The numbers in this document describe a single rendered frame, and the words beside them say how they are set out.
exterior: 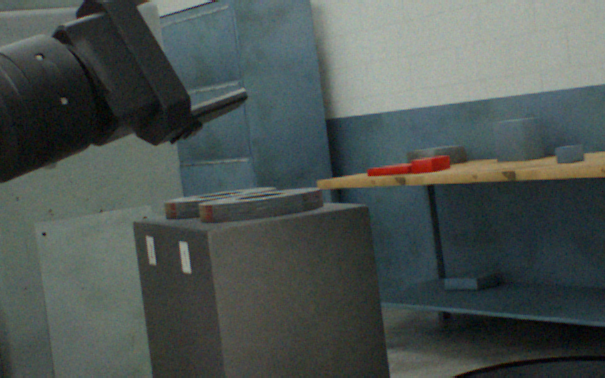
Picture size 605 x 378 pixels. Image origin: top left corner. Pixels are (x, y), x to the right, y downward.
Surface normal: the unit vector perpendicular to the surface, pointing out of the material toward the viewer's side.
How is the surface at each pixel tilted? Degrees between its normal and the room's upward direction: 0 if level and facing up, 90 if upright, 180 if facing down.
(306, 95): 90
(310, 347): 90
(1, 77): 53
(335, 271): 90
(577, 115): 90
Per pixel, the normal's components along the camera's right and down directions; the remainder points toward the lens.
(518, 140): -0.86, 0.14
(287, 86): 0.53, -0.02
